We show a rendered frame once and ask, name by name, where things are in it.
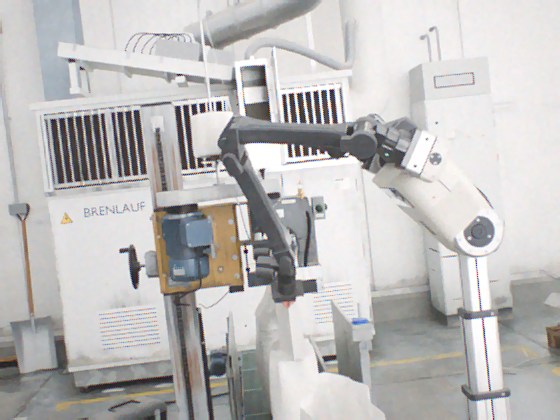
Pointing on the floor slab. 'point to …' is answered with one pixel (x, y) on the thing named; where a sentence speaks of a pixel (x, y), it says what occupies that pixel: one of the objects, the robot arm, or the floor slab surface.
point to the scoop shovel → (42, 338)
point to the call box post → (365, 366)
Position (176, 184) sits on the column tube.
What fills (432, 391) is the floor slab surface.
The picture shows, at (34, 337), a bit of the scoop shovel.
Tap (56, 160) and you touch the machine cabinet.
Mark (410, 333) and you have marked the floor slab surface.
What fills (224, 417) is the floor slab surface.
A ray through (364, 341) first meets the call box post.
